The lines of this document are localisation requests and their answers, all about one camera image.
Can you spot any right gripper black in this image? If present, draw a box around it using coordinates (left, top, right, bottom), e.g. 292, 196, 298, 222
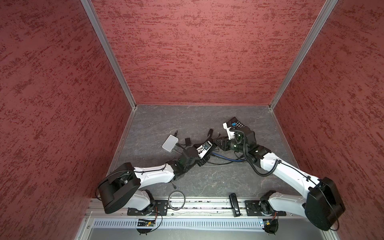
213, 135, 248, 153

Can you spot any blue ethernet cable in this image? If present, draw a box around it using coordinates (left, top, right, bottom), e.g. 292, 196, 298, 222
211, 152, 245, 163

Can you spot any black ethernet cable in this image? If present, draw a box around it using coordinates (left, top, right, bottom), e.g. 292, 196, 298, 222
176, 143, 241, 166

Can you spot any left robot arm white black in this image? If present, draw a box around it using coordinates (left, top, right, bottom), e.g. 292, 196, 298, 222
95, 146, 214, 214

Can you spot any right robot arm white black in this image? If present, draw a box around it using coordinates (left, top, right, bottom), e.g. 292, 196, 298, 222
219, 122, 346, 231

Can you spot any black calculator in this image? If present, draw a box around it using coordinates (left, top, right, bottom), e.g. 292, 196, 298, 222
226, 117, 245, 128

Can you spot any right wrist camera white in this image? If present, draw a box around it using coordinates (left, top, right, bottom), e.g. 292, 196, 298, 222
223, 121, 235, 140

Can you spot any black power adapter with cord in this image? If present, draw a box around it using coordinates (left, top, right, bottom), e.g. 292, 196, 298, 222
177, 138, 192, 147

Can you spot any black cable ring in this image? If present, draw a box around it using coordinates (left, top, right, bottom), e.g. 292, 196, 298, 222
167, 190, 186, 211

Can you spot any black clip handle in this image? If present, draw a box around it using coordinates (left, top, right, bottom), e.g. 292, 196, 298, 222
229, 193, 242, 218

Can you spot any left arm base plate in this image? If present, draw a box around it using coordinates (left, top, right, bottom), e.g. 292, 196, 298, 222
127, 200, 168, 216

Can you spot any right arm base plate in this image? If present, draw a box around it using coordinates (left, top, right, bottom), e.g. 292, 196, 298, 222
245, 200, 276, 217

